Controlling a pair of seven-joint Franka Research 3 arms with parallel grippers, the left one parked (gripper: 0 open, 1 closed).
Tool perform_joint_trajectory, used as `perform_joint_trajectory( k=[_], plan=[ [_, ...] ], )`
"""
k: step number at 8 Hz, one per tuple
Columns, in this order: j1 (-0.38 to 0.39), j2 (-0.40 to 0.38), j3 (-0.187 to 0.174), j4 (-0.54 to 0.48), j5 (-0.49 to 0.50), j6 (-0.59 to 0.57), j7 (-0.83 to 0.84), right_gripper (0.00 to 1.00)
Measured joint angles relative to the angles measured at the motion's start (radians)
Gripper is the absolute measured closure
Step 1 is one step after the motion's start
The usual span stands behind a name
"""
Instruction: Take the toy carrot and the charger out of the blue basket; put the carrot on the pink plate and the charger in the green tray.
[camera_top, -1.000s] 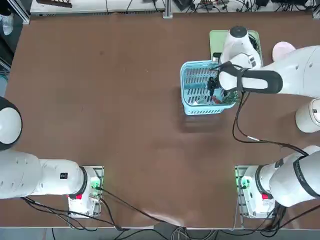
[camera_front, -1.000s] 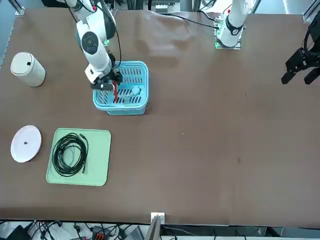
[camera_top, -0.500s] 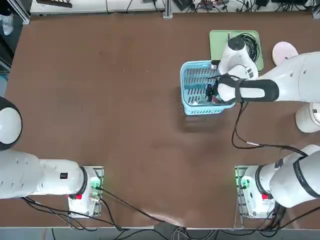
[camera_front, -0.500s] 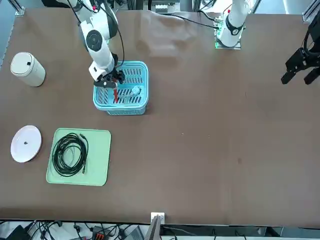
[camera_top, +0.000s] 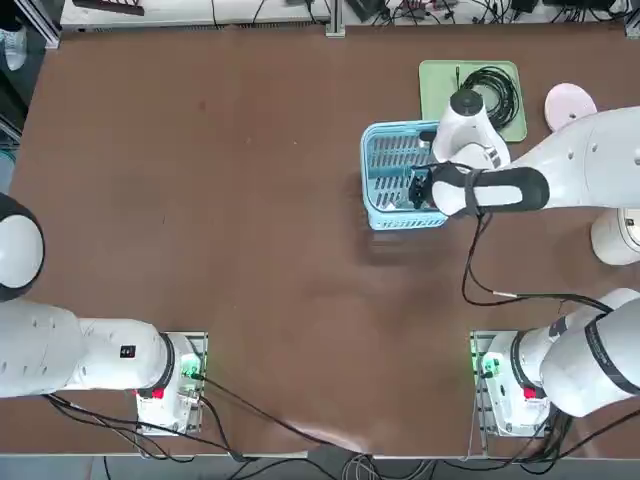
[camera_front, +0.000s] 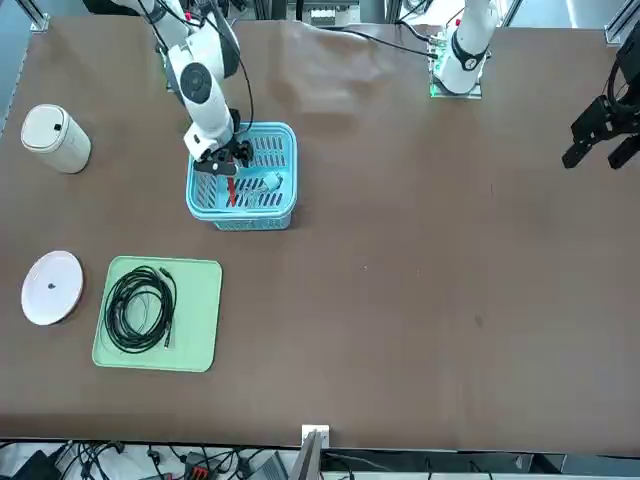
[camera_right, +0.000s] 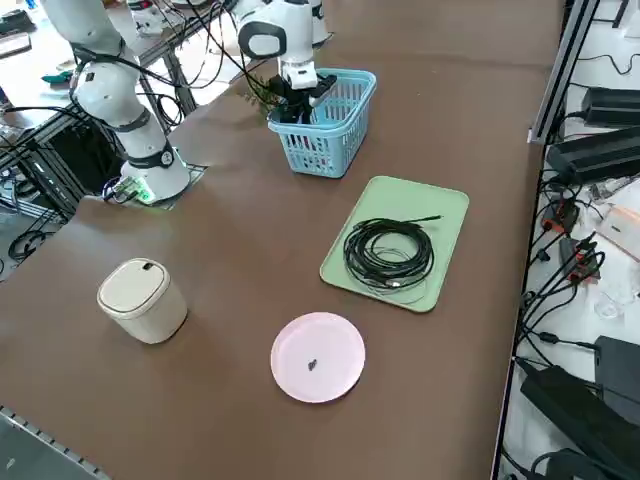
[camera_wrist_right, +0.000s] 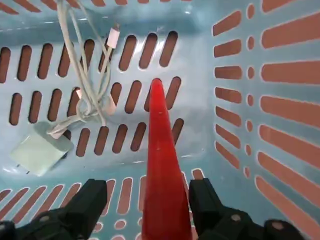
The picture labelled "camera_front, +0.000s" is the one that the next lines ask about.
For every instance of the aluminium frame bracket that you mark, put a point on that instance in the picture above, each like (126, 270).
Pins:
(41, 22)
(617, 30)

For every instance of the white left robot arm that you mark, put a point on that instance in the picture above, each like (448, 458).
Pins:
(467, 45)

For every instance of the pink round plate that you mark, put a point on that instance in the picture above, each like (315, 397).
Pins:
(52, 305)

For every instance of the orange toy carrot green leaves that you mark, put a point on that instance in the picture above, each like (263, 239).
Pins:
(232, 192)

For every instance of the white table edge bracket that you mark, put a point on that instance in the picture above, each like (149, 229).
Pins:
(322, 431)

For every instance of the black device with red buttons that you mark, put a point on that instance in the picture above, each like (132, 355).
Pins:
(200, 467)

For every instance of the white power strip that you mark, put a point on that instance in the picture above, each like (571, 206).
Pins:
(322, 16)

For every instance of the black box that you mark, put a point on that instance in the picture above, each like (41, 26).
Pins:
(35, 465)

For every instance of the white cylindrical bin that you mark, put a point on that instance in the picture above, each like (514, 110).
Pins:
(55, 142)

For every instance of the steel arm base plate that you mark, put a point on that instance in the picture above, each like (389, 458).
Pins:
(475, 92)

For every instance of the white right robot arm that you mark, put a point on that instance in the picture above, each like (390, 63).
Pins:
(205, 100)

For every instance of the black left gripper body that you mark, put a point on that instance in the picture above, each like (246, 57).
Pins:
(631, 75)

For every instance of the grey metal post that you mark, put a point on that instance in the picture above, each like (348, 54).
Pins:
(306, 457)

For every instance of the blue plastic slotted basket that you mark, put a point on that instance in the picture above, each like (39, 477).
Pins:
(292, 170)

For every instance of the green plastic tray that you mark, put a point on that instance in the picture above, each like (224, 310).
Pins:
(197, 310)

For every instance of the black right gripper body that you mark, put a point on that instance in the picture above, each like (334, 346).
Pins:
(227, 151)

